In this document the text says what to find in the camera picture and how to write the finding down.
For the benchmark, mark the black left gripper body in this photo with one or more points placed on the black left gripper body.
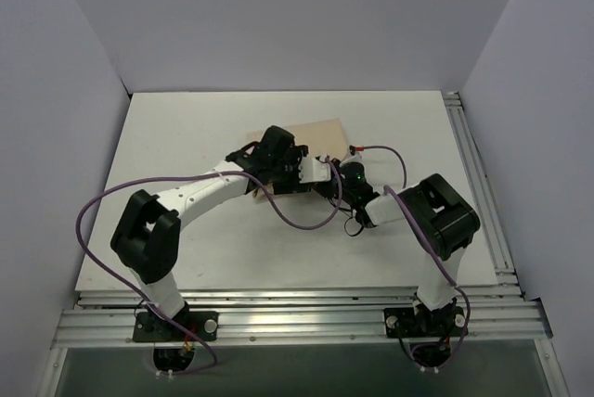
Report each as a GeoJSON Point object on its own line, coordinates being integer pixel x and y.
{"type": "Point", "coordinates": [288, 179]}

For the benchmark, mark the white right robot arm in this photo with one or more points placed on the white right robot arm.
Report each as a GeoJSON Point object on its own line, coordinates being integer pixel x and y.
{"type": "Point", "coordinates": [442, 221]}

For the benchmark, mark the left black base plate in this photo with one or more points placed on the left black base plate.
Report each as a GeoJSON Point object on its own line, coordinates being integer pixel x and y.
{"type": "Point", "coordinates": [149, 328]}

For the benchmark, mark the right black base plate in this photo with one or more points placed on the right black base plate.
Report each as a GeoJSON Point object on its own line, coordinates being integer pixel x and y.
{"type": "Point", "coordinates": [417, 322]}

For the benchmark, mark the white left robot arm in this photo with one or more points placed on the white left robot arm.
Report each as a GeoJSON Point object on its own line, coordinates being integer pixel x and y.
{"type": "Point", "coordinates": [147, 237]}

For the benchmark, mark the aluminium rail frame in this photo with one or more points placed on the aluminium rail frame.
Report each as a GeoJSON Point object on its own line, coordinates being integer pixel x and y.
{"type": "Point", "coordinates": [321, 300]}

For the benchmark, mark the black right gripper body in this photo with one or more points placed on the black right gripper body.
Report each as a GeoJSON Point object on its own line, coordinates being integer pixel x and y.
{"type": "Point", "coordinates": [337, 181]}

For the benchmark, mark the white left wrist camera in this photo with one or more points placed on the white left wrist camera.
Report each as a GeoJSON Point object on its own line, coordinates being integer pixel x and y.
{"type": "Point", "coordinates": [313, 170]}

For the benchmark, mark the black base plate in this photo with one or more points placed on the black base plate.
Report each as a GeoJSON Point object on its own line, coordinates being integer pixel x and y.
{"type": "Point", "coordinates": [149, 328]}
{"type": "Point", "coordinates": [417, 322]}

